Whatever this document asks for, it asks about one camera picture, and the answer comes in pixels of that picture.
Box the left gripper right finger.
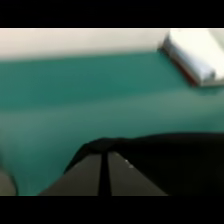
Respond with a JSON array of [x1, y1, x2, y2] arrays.
[[108, 151, 168, 197]]

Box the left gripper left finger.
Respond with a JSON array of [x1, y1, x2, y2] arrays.
[[38, 152, 102, 197]]

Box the black garment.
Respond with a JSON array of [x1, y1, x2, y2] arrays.
[[63, 132, 224, 197]]

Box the white folded garment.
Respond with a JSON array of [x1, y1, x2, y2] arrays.
[[157, 28, 224, 88]]

